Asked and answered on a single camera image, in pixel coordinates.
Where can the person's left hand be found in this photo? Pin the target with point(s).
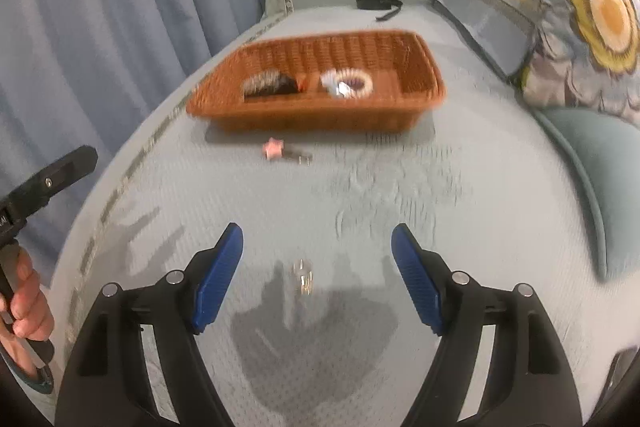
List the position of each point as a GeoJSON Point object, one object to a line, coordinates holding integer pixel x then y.
{"type": "Point", "coordinates": [32, 307]}

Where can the small clear hair clip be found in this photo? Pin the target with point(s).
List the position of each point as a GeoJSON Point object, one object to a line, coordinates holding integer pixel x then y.
{"type": "Point", "coordinates": [303, 278]}

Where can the large floral throw pillow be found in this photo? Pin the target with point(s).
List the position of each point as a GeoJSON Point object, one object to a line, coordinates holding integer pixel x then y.
{"type": "Point", "coordinates": [595, 22]}

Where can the pink star hair clip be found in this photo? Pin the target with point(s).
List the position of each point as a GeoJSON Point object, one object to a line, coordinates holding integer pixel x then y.
{"type": "Point", "coordinates": [272, 148]}

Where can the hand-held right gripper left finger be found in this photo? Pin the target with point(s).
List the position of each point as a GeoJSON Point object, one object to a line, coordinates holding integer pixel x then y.
{"type": "Point", "coordinates": [217, 279]}

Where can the brown wicker basket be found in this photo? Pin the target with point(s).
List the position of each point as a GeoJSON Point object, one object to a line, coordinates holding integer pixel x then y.
{"type": "Point", "coordinates": [325, 117]}

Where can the blue curtain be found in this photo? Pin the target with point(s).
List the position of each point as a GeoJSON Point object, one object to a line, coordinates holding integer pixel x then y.
{"type": "Point", "coordinates": [125, 7]}

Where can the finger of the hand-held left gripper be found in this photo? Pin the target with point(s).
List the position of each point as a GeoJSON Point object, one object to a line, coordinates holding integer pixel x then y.
{"type": "Point", "coordinates": [55, 177]}

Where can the striped blue back cushion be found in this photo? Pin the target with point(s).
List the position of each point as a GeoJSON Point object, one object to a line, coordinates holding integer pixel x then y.
{"type": "Point", "coordinates": [490, 7]}

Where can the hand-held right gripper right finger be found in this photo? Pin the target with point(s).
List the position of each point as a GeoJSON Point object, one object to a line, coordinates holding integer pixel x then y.
{"type": "Point", "coordinates": [417, 279]}

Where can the plain blue pillow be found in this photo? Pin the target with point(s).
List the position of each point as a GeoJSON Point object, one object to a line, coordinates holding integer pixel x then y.
{"type": "Point", "coordinates": [600, 167]}

